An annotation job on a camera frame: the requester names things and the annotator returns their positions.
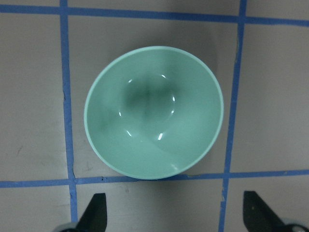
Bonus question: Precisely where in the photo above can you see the green bowl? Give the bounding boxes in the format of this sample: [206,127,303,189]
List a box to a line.
[84,46,224,180]

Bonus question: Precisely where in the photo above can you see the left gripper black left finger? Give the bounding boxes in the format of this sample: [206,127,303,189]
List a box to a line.
[73,193,107,232]

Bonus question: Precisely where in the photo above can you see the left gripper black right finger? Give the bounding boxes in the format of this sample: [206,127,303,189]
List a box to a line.
[242,191,289,232]

